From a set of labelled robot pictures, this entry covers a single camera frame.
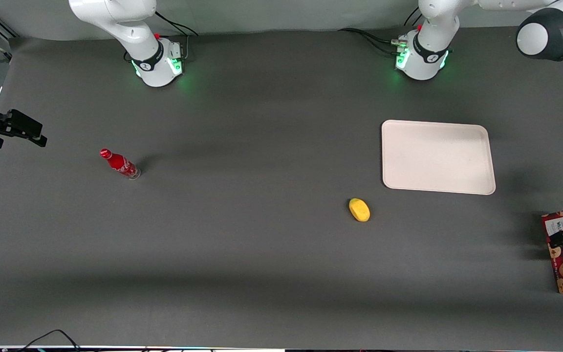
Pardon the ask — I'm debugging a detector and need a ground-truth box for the black right arm base cable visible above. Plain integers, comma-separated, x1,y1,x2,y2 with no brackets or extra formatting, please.
153,12,199,60

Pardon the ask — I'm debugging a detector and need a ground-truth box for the black left arm base cable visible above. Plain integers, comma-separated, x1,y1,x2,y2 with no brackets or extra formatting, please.
338,27,407,55

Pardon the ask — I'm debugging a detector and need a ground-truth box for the white rectangular tray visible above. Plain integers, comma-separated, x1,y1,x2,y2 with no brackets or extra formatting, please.
381,120,497,196

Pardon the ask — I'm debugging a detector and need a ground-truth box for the red soda bottle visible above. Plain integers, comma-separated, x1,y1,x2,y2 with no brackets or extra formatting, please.
99,148,141,180

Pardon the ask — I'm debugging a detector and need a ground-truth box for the black cable at table edge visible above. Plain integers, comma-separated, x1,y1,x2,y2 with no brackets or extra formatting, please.
17,329,83,352

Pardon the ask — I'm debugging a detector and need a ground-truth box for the black arm base cable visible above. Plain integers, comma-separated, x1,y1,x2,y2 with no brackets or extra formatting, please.
153,12,199,60
338,27,407,55

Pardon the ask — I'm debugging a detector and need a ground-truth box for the yellow lemon toy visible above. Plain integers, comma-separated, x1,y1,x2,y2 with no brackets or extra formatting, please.
349,198,371,222

